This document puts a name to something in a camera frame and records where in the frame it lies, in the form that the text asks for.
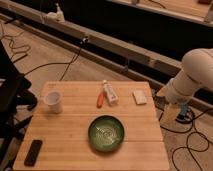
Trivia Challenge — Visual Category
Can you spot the white sponge block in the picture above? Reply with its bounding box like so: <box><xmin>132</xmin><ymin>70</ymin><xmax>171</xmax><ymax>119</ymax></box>
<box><xmin>133</xmin><ymin>90</ymin><xmax>147</xmax><ymax>105</ymax></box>

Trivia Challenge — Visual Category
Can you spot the white power strip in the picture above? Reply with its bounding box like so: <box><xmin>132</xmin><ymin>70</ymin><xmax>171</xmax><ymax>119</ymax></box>
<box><xmin>46</xmin><ymin>4</ymin><xmax>65</xmax><ymax>22</ymax></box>

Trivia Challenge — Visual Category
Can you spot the black floor cable left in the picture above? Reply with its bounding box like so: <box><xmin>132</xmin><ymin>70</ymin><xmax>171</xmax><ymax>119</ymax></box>
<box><xmin>23</xmin><ymin>36</ymin><xmax>90</xmax><ymax>82</ymax></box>

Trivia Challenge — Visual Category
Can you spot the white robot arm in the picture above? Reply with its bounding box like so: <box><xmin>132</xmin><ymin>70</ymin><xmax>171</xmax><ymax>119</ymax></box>
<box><xmin>157</xmin><ymin>48</ymin><xmax>213</xmax><ymax>105</ymax></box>

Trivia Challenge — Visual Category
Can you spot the white plastic cup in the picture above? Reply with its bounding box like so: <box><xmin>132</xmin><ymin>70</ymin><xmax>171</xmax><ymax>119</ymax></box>
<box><xmin>44</xmin><ymin>91</ymin><xmax>63</xmax><ymax>114</ymax></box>

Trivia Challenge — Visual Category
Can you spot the white tube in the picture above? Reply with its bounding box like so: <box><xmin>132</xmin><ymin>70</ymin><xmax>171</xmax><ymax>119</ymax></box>
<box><xmin>103</xmin><ymin>80</ymin><xmax>118</xmax><ymax>106</ymax></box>

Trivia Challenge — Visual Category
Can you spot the orange handled tool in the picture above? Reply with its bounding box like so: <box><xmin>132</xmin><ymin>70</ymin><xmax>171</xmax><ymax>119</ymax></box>
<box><xmin>96</xmin><ymin>91</ymin><xmax>105</xmax><ymax>108</ymax></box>

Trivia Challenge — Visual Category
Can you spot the black remote control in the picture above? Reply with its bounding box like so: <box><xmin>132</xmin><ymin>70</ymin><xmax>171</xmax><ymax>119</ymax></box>
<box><xmin>24</xmin><ymin>140</ymin><xmax>43</xmax><ymax>166</ymax></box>

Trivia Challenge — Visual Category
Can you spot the black chair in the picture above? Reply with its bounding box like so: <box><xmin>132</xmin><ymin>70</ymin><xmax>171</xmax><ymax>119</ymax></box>
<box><xmin>0</xmin><ymin>41</ymin><xmax>37</xmax><ymax>165</ymax></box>

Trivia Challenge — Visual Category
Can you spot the black floor cable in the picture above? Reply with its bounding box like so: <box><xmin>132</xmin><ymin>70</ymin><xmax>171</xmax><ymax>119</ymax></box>
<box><xmin>157</xmin><ymin>107</ymin><xmax>213</xmax><ymax>171</ymax></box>
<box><xmin>23</xmin><ymin>36</ymin><xmax>90</xmax><ymax>82</ymax></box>

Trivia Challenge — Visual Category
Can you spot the wooden table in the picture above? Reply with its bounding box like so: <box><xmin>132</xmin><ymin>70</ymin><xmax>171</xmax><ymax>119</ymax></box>
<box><xmin>14</xmin><ymin>81</ymin><xmax>169</xmax><ymax>171</ymax></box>

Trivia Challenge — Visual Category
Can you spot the green ceramic bowl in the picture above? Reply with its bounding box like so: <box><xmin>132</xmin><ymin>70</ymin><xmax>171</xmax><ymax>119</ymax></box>
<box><xmin>88</xmin><ymin>115</ymin><xmax>125</xmax><ymax>152</ymax></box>

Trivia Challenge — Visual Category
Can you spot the long metal rail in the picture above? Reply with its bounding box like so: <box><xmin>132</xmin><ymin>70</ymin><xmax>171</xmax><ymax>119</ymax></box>
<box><xmin>0</xmin><ymin>0</ymin><xmax>213</xmax><ymax>93</ymax></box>

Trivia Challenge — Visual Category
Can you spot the black floor cable right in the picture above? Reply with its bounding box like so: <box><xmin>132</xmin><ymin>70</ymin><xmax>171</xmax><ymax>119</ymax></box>
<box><xmin>157</xmin><ymin>107</ymin><xmax>213</xmax><ymax>171</ymax></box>

